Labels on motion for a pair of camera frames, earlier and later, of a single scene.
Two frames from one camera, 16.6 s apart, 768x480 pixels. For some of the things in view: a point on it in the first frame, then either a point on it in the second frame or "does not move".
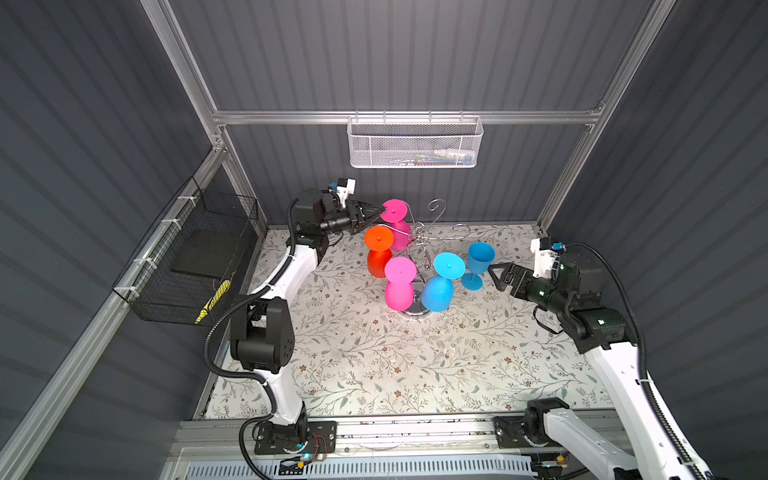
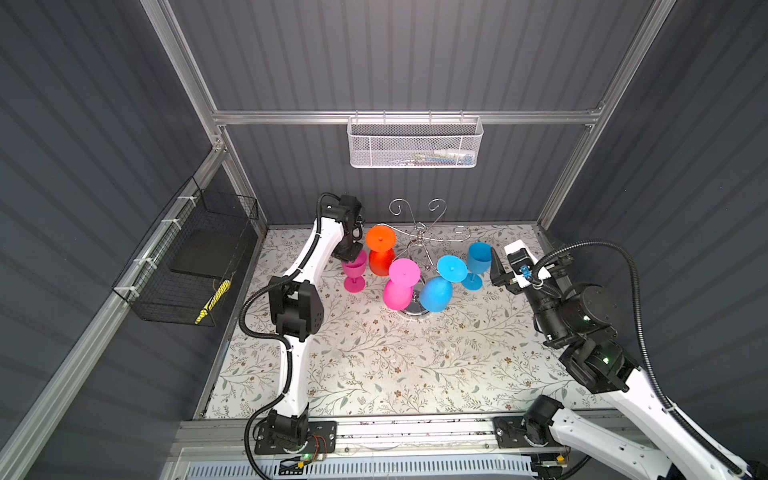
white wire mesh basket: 414,142 does not move
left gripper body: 342,220 -> 347,250
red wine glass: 378,239 does not move
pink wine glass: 399,291 does not move
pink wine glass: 395,214 -> 355,282
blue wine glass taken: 479,257 does not move
